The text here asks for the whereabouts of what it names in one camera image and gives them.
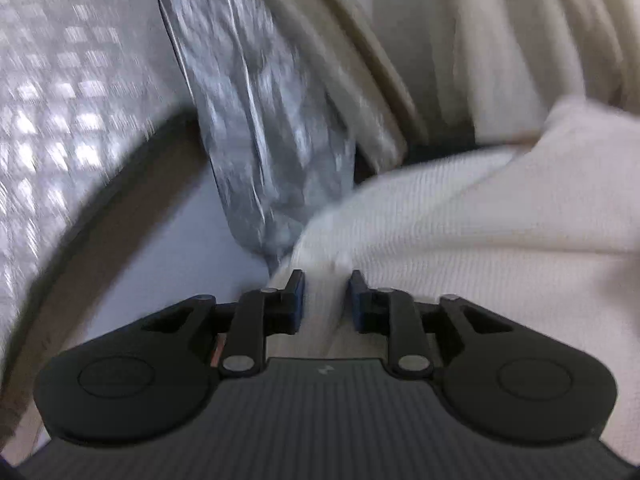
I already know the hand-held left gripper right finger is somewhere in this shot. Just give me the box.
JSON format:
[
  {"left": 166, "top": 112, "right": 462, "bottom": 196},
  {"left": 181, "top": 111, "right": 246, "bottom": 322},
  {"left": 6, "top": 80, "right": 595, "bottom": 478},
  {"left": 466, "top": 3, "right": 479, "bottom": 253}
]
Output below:
[{"left": 348, "top": 269, "right": 516, "bottom": 381}]

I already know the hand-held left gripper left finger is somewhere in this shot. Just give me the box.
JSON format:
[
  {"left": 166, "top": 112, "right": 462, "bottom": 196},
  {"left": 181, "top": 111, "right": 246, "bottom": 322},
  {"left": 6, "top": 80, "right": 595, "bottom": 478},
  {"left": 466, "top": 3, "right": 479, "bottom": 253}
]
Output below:
[{"left": 140, "top": 269, "right": 306, "bottom": 379}]

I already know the white knit sweater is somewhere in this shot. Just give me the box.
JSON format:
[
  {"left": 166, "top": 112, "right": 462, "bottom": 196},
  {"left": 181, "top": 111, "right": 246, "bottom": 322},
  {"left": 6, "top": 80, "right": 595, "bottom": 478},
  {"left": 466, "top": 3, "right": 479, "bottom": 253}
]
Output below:
[{"left": 270, "top": 95, "right": 640, "bottom": 467}]

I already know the crinkled silver foil sheet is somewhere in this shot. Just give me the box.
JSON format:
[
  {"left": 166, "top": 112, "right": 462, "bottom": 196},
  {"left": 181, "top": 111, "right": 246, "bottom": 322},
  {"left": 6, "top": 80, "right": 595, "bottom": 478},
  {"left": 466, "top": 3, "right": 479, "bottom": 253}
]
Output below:
[{"left": 152, "top": 0, "right": 362, "bottom": 282}]

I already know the beige curtain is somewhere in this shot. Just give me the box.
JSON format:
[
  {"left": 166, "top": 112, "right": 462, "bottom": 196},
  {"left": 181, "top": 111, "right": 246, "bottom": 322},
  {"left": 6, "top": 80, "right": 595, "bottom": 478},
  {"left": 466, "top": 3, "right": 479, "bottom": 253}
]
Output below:
[{"left": 235, "top": 0, "right": 432, "bottom": 172}]

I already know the white draped cloth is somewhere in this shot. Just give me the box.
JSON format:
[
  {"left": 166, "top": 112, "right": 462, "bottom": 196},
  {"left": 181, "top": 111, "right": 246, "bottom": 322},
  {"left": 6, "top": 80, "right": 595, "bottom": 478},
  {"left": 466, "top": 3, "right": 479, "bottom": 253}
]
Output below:
[{"left": 370, "top": 0, "right": 640, "bottom": 147}]

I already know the quilted silver insulation panel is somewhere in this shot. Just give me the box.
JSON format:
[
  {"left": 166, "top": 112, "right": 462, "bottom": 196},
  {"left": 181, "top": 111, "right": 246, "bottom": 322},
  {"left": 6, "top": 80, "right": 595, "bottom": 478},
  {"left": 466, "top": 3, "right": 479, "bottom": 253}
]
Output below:
[{"left": 0, "top": 0, "right": 202, "bottom": 343}]

